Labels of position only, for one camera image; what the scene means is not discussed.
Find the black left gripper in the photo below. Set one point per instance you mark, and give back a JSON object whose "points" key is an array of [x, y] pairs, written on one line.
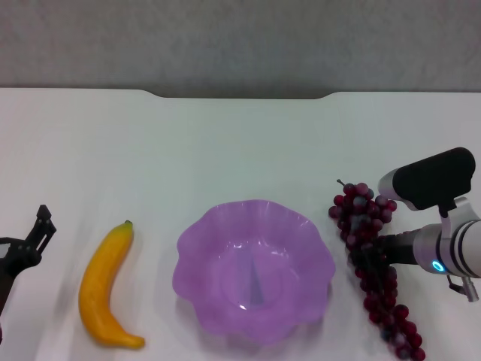
{"points": [[15, 259]]}

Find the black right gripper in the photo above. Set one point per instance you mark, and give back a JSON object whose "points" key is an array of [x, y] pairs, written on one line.
{"points": [[400, 250]]}

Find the dark red grape bunch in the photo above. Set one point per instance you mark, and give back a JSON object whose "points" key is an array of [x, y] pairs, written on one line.
{"points": [[379, 301]]}

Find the yellow banana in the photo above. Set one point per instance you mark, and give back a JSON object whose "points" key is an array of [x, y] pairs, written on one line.
{"points": [[97, 282]]}

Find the purple wavy plastic plate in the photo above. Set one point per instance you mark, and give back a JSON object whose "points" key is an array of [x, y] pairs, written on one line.
{"points": [[293, 301]]}

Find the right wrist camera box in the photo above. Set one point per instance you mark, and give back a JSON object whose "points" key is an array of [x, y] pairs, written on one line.
{"points": [[428, 180]]}

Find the right wrist camera silver bracket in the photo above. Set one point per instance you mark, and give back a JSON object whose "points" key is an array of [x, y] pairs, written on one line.
{"points": [[464, 208]]}

